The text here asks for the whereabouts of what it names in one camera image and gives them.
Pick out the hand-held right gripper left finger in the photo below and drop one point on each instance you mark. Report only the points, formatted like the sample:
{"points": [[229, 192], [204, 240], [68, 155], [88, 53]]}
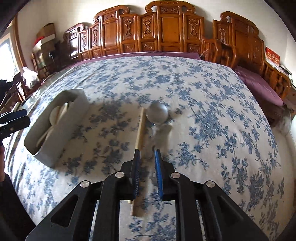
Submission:
{"points": [[136, 171]]}

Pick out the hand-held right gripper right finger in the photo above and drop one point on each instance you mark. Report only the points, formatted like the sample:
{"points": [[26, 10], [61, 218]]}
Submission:
{"points": [[158, 171]]}

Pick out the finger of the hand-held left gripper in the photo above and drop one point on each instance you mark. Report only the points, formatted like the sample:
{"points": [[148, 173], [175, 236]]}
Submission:
{"points": [[16, 113], [18, 122]]}

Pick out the small white plastic spoon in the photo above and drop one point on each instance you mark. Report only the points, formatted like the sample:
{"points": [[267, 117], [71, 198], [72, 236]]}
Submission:
{"points": [[44, 136], [56, 113]]}

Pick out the rectangular metal tray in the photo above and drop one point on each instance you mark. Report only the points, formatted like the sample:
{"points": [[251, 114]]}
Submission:
{"points": [[69, 129]]}

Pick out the metal spoon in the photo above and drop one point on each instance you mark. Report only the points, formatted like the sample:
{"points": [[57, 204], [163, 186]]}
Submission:
{"points": [[157, 113]]}

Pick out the person's left forearm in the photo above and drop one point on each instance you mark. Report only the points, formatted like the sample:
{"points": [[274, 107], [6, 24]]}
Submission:
{"points": [[13, 204]]}

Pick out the dark carved wooden chair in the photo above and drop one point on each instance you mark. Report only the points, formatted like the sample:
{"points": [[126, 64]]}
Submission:
{"points": [[20, 88]]}

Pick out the black cloth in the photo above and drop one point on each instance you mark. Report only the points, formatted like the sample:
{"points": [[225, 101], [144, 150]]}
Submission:
{"points": [[3, 87]]}

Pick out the white plastic bag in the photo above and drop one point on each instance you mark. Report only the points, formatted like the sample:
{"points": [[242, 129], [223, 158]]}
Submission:
{"points": [[30, 76]]}

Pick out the light wooden chair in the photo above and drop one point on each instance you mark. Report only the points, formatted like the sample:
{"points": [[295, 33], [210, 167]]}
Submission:
{"points": [[38, 62]]}

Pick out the dark cabinet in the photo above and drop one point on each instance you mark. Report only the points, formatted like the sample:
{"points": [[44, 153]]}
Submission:
{"points": [[55, 51]]}

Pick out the blue floral tablecloth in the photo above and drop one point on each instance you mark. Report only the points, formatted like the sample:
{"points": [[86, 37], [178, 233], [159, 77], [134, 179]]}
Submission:
{"points": [[208, 115]]}

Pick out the red flowers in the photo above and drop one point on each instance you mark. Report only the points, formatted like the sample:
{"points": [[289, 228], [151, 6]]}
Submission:
{"points": [[38, 39]]}

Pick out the white box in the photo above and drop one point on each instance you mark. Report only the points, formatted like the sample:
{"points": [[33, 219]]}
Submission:
{"points": [[49, 39]]}

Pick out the brown cardboard box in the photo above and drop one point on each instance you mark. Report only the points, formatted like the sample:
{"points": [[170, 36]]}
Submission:
{"points": [[47, 30]]}

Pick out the purple sofa cushion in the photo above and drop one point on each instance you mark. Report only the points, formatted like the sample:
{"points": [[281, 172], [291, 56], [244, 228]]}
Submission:
{"points": [[161, 55]]}

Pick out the purple armchair cushion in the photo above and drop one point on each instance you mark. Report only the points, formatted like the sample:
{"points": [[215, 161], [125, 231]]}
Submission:
{"points": [[259, 85]]}

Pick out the clear plastic bag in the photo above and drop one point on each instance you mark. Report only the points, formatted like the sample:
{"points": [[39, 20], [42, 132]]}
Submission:
{"points": [[285, 122]]}

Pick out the carved wooden sofa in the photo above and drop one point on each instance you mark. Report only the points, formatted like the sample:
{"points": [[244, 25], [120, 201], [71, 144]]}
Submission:
{"points": [[168, 27]]}

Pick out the wooden side table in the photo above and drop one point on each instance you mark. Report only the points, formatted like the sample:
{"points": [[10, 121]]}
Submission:
{"points": [[291, 97]]}

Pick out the carved wooden armchair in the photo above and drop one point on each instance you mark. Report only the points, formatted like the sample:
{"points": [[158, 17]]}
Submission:
{"points": [[242, 39]]}

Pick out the red gift box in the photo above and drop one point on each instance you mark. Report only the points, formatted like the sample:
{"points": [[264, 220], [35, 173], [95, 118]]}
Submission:
{"points": [[272, 55]]}

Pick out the tissue box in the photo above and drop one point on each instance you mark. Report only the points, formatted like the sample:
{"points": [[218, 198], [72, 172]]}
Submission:
{"points": [[285, 69]]}

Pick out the wooden door frame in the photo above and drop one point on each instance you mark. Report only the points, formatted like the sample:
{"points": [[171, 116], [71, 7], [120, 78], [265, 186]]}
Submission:
{"points": [[18, 44]]}

